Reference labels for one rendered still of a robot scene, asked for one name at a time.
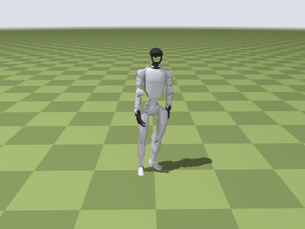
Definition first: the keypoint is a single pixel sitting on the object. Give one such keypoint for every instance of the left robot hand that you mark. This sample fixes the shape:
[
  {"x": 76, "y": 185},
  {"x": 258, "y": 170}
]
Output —
[{"x": 168, "y": 109}]

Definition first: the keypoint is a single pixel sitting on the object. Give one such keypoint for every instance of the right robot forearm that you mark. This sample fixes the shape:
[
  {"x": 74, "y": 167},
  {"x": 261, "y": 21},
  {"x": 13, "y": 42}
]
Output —
[{"x": 137, "y": 105}]

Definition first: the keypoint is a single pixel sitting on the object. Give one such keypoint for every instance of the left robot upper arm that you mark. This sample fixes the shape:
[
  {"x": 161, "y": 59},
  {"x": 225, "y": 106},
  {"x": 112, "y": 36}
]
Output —
[{"x": 169, "y": 80}]

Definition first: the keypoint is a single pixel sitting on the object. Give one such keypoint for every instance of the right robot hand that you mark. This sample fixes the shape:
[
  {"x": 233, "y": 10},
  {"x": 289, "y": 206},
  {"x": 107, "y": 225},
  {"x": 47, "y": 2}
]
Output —
[{"x": 139, "y": 118}]

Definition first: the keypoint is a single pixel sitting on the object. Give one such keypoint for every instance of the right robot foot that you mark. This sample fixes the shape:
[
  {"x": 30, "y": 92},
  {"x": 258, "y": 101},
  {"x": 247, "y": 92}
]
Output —
[{"x": 140, "y": 170}]

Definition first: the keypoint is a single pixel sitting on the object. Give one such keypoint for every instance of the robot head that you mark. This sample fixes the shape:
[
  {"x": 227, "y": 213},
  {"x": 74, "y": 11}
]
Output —
[{"x": 156, "y": 52}]

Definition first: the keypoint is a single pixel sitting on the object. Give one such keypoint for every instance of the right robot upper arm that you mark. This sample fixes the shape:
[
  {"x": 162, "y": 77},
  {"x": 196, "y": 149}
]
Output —
[{"x": 139, "y": 80}]

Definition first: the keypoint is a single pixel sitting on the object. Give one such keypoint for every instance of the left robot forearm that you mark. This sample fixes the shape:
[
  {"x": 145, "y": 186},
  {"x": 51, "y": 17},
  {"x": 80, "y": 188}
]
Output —
[{"x": 168, "y": 100}]

